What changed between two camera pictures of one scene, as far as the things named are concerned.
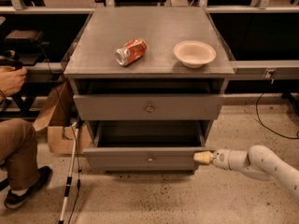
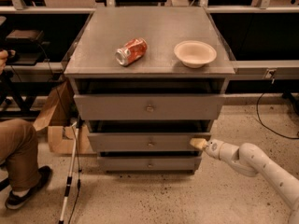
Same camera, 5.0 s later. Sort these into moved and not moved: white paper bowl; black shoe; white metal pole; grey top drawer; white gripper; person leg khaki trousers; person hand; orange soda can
Moved: white gripper; person hand
Not moved: person leg khaki trousers; grey top drawer; black shoe; white paper bowl; orange soda can; white metal pole
